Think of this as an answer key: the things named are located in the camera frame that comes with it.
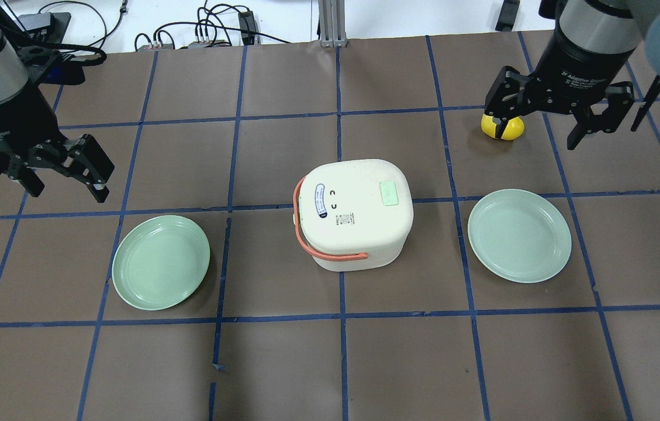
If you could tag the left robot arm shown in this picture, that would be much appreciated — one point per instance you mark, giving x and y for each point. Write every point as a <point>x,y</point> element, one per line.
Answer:
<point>13,78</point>

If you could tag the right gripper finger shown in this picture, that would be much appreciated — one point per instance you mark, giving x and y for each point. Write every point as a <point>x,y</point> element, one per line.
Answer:
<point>619,96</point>
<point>512,95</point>

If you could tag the white rice cooker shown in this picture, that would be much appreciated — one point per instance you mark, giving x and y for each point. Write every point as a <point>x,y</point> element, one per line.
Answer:
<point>353,215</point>

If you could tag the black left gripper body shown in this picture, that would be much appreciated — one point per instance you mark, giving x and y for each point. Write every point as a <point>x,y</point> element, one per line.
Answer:
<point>7,124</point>

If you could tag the black power adapter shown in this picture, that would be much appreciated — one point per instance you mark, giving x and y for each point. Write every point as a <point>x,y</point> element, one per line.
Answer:
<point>248,27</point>

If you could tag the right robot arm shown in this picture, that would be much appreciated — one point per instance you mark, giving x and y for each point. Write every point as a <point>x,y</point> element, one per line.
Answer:
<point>591,42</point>

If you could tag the black device box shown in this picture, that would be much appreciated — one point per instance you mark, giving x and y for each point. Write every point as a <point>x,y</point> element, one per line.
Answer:
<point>47,58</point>

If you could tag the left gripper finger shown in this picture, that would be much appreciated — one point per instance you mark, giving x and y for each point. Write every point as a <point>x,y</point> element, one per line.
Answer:
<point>30,182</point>
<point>90,165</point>

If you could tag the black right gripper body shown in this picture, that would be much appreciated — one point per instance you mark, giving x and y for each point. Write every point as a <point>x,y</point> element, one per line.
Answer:
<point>580,67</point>

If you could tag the yellow round toy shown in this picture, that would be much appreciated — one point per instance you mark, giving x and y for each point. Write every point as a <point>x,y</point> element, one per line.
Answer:
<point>500,130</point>

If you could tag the green plate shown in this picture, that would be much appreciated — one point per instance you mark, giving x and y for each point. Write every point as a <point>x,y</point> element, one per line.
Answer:
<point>160,263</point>
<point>519,236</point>

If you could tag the left green plate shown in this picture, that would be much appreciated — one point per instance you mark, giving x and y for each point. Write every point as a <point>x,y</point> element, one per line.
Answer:
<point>160,263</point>

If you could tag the right green plate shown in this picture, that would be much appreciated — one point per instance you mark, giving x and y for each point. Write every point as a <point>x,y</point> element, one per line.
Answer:
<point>519,236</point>

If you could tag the aluminium frame post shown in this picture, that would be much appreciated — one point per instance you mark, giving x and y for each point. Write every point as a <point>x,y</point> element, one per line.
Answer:
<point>332,24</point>

